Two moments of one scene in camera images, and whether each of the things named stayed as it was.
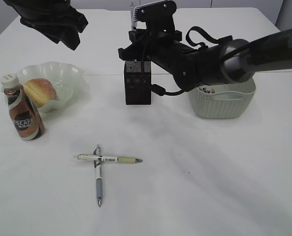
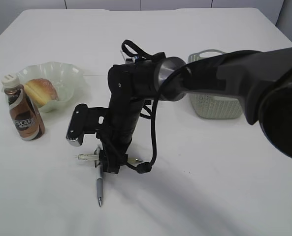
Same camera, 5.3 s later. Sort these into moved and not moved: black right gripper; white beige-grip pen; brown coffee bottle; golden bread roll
Moved: black right gripper
Not moved: brown coffee bottle; golden bread roll; white beige-grip pen
